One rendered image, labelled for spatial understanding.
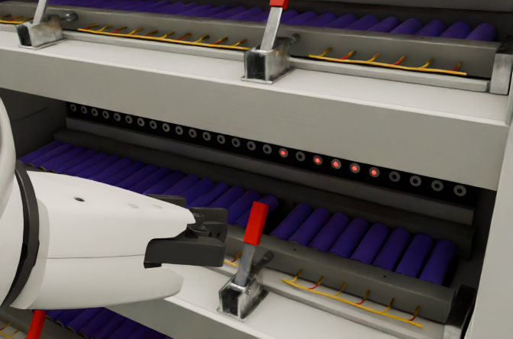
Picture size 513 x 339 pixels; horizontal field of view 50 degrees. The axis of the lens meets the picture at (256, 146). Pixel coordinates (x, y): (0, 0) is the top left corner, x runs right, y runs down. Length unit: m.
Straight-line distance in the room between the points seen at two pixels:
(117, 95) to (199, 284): 0.18
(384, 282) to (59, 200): 0.30
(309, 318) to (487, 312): 0.15
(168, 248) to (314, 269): 0.23
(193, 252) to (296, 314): 0.20
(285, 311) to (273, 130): 0.15
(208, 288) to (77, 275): 0.27
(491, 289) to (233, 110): 0.22
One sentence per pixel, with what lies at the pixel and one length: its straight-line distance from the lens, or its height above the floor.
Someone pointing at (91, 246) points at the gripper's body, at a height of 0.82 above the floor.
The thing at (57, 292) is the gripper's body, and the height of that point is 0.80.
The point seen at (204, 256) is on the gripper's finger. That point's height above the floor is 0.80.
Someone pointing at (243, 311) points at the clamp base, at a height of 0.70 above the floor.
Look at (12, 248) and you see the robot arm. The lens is 0.23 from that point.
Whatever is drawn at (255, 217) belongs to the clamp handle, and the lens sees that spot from 0.46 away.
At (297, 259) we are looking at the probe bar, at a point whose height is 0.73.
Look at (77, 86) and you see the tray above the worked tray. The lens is 0.55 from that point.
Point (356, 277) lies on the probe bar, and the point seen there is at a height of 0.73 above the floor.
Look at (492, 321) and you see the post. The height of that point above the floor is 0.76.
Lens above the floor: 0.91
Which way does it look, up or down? 10 degrees down
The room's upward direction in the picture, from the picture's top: 6 degrees clockwise
